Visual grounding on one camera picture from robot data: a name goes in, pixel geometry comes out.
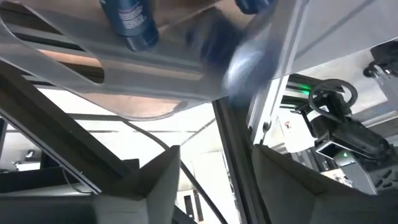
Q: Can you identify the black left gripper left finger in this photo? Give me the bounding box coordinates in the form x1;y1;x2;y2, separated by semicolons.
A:
9;145;182;224

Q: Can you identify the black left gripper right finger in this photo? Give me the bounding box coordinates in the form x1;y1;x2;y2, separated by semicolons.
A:
251;144;398;224

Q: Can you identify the clear smoky plastic bin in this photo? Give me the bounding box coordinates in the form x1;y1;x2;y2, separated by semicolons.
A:
0;0;299;121

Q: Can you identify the black cable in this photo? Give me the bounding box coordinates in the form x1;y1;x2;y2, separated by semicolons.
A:
123;119;228;224

